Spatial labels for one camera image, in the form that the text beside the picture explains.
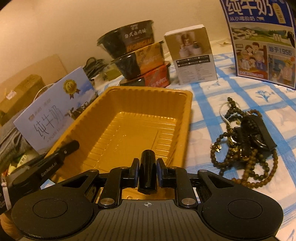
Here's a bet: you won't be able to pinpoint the bottom red instant food bowl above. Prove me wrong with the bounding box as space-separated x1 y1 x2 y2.
119 61 171 88

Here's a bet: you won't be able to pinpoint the orange plastic tray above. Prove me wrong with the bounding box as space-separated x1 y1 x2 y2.
43 85 193 201

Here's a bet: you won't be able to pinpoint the black cables bundle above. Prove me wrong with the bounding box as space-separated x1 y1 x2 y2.
82 57 110 79

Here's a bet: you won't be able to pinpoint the cardboard box at left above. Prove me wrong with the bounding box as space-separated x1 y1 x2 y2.
1 74 45 126

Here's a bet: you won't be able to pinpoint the black leather strap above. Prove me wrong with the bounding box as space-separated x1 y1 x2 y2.
240 114 278 150

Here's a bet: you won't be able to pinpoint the white green milk carton box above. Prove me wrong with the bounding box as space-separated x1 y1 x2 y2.
14 67 97 154

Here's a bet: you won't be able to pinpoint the black cylinder seal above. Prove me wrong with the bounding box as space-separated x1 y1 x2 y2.
138 150 157 195

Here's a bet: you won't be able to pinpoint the top black instant food bowl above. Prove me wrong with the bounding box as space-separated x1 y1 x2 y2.
97 20 154 59

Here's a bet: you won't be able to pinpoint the blue white checkered tablecloth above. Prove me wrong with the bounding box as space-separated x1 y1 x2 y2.
97 54 295 240

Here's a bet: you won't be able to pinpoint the middle orange instant food bowl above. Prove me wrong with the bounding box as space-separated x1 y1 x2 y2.
111 41 165 80

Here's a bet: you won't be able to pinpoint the blue milk carton box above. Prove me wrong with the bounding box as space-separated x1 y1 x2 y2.
220 0 295 89

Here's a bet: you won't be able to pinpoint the brown wooden bead bracelets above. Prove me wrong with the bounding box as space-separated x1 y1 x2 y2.
210 97 280 188

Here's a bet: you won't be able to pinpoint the silver chain bracelet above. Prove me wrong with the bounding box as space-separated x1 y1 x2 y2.
219 101 234 127

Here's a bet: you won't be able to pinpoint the small white product box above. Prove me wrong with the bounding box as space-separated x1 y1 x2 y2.
164 25 217 85

